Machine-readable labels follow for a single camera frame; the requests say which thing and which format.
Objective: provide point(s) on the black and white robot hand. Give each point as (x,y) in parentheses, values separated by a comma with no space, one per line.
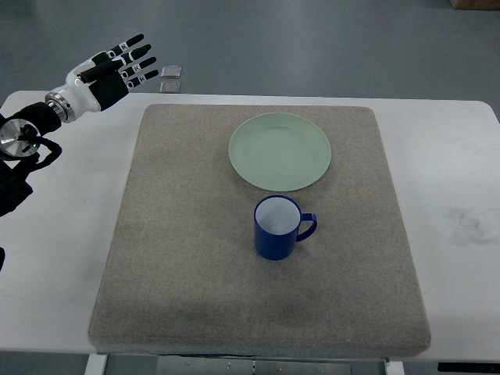
(103,80)

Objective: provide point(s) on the blue mug white inside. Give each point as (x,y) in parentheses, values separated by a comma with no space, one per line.
(279,223)

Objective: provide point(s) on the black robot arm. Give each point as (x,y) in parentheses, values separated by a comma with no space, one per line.
(25,149)

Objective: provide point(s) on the lower metal floor plate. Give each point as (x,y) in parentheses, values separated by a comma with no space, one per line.
(171,87)

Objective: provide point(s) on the metal floor plate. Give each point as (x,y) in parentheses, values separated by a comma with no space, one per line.
(171,87)
(173,72)

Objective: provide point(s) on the upper metal floor plate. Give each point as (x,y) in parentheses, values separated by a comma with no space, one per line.
(173,72)

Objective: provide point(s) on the light green plate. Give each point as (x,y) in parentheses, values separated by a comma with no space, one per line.
(279,151)

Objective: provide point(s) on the grey felt mat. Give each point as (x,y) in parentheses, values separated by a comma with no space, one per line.
(189,269)

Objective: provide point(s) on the cardboard box corner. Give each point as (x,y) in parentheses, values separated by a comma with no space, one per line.
(482,5)

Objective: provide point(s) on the metal table frame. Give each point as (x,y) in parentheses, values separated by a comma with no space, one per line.
(186,365)

